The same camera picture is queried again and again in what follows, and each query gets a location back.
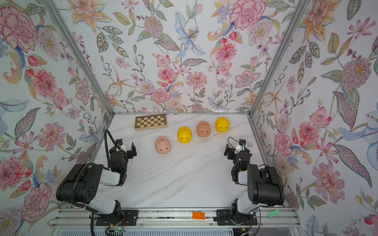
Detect pink piggy bank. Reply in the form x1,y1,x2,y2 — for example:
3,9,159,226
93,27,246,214
196,121,211,138
155,137,171,154

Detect yellow piggy bank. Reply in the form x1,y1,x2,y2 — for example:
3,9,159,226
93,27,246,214
177,126,192,144
215,117,230,133

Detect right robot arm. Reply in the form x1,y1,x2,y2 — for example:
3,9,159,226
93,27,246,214
224,139,284,224

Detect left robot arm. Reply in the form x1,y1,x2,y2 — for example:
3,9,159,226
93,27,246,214
56,139,137,224

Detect wooden chessboard box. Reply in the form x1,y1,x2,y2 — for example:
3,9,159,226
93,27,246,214
134,114,168,131

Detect green connector on rail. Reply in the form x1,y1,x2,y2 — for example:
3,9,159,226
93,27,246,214
268,210,280,218

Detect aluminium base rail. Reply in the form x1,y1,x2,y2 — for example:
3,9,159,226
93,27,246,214
47,207,302,229

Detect orange tag on rail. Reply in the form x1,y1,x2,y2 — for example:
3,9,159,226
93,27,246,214
192,212,206,220

